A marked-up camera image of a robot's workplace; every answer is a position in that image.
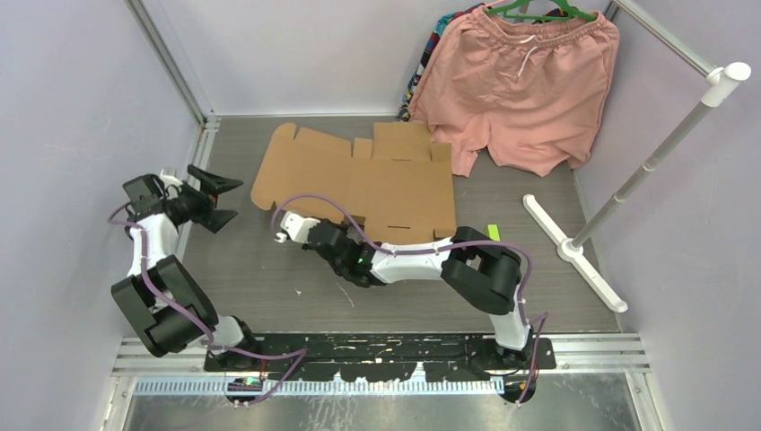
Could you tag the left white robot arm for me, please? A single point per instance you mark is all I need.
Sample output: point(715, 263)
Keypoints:
point(162, 302)

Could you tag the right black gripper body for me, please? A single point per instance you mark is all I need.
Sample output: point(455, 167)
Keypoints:
point(339, 269)

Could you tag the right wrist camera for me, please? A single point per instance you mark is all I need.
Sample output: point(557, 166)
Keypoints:
point(295, 228)

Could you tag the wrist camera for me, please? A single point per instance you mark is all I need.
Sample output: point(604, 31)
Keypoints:
point(295, 228)
point(169, 178)

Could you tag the green clothes hanger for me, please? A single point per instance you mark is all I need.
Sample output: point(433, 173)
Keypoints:
point(537, 11)

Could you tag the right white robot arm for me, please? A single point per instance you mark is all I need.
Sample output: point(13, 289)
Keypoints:
point(487, 274)

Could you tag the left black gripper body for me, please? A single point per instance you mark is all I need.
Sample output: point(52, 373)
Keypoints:
point(193, 204)

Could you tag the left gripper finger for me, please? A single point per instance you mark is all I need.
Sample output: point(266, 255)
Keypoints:
point(209, 183)
point(213, 220)

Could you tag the small green block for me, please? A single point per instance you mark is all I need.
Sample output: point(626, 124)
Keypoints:
point(493, 232)

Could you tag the colourful patterned garment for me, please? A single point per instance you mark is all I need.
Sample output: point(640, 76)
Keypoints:
point(403, 113)

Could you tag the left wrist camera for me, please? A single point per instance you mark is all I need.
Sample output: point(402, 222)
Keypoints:
point(169, 178)

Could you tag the pink shorts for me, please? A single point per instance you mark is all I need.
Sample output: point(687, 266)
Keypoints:
point(531, 95)

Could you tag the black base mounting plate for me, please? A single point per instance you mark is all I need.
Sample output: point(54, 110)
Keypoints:
point(383, 357)

